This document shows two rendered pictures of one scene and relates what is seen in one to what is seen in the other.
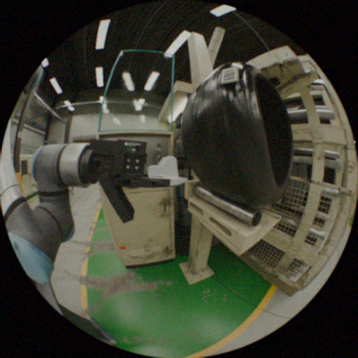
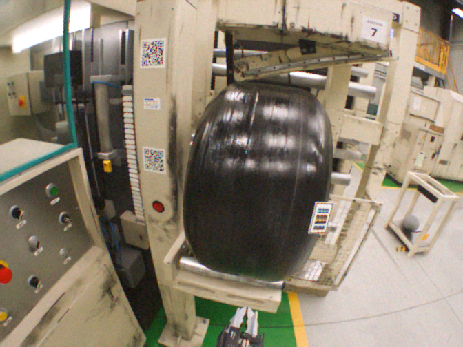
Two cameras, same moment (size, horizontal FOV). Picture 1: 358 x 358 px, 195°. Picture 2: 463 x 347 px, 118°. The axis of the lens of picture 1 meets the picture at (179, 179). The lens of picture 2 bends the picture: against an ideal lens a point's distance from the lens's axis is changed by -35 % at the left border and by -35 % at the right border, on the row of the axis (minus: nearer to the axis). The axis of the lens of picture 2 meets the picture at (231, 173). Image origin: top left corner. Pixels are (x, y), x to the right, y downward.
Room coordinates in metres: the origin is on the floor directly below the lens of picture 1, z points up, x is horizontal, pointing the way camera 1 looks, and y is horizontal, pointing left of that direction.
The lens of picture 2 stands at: (0.16, 0.24, 1.45)
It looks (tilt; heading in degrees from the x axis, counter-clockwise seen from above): 25 degrees down; 300
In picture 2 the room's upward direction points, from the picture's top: 5 degrees clockwise
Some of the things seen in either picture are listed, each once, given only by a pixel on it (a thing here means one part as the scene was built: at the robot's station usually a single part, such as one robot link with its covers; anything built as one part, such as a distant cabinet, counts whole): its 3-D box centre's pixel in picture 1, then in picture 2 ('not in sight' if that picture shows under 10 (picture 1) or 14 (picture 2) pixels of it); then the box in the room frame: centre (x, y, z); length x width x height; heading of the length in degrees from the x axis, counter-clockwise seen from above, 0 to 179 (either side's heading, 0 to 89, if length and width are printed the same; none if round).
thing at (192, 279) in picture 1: (196, 268); (184, 330); (0.65, -0.18, 0.02); 0.27 x 0.27 x 0.04; 21
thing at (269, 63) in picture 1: (268, 72); (303, 22); (0.40, -0.61, 1.71); 0.61 x 0.25 x 0.15; 21
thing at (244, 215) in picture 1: (218, 200); (229, 272); (0.36, -0.15, 0.90); 0.35 x 0.05 x 0.05; 21
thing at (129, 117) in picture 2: not in sight; (138, 161); (0.72, -0.12, 1.19); 0.05 x 0.04 x 0.48; 111
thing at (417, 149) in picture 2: not in sight; (415, 155); (-1.37, -4.71, 0.62); 0.91 x 0.58 x 1.25; 31
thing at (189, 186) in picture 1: (215, 186); (191, 233); (0.58, -0.22, 0.90); 0.40 x 0.03 x 0.10; 111
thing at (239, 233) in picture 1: (215, 214); (227, 284); (0.37, -0.15, 0.84); 0.36 x 0.09 x 0.06; 21
